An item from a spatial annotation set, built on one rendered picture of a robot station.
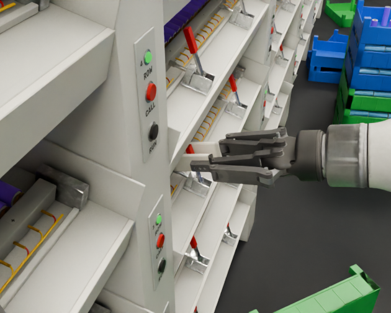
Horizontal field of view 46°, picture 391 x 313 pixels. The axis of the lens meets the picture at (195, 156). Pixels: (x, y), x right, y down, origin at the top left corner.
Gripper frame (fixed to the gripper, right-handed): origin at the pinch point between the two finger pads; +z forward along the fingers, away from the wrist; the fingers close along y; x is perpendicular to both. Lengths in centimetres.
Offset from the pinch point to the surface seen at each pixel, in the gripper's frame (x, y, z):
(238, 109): -5.3, 25.5, 0.1
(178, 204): -5.9, -5.2, 2.6
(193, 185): -5.2, -1.0, 1.1
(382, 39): -18, 93, -27
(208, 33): 14.9, 15.3, -0.6
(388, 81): -33, 93, -29
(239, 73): -3.7, 40.5, 3.4
